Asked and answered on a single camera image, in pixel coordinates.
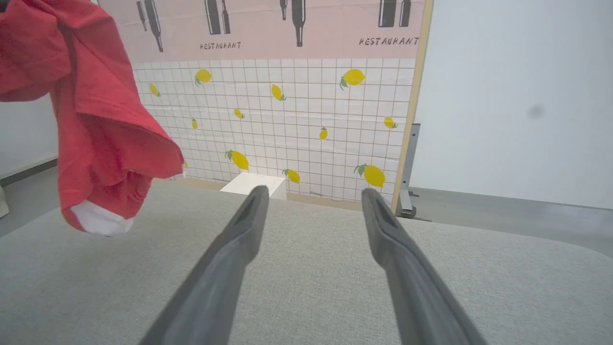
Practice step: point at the white box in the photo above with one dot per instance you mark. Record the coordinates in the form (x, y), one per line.
(254, 182)

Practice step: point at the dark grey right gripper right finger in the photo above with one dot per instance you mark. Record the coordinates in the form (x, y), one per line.
(412, 287)

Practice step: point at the lemon print restaurant backdrop panel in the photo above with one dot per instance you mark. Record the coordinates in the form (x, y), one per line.
(297, 120)

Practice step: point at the red garment with white trim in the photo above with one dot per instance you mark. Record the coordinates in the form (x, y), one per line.
(96, 120)

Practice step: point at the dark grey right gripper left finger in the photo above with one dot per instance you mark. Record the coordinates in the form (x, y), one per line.
(215, 278)

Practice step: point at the grey metal panel bracket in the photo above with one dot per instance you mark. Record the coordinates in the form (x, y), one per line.
(407, 191)

